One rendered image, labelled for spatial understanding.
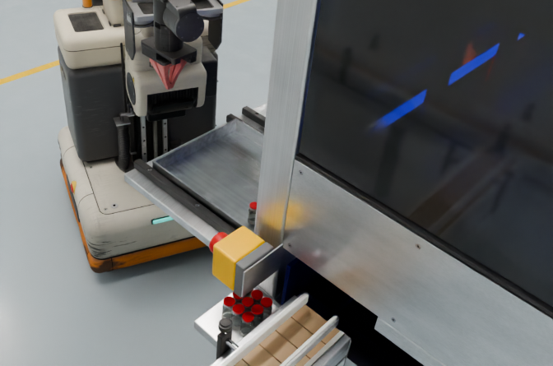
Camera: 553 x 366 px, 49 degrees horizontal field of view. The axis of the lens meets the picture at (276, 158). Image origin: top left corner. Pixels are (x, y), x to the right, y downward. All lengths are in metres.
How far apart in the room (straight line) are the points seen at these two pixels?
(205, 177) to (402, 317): 0.61
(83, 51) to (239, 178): 0.92
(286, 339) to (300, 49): 0.47
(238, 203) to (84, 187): 1.08
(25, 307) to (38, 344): 0.17
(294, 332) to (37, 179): 1.94
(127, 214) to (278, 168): 1.28
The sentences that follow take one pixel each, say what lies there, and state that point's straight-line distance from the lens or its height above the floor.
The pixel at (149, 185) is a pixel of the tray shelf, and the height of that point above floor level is 0.88.
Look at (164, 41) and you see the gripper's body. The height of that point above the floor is 1.19.
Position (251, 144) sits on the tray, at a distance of 1.46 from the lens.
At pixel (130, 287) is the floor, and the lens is 2.30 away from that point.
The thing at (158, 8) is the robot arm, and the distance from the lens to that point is 1.19.
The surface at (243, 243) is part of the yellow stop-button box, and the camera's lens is 1.00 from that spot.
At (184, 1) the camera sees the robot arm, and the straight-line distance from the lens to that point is 1.14.
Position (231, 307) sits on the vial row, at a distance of 1.06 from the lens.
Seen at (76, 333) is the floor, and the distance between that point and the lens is 2.20.
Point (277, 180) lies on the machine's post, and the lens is 0.95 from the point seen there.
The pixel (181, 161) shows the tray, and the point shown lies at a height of 0.88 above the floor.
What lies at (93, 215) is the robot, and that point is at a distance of 2.18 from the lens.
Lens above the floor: 1.75
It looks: 37 degrees down
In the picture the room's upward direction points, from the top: 7 degrees clockwise
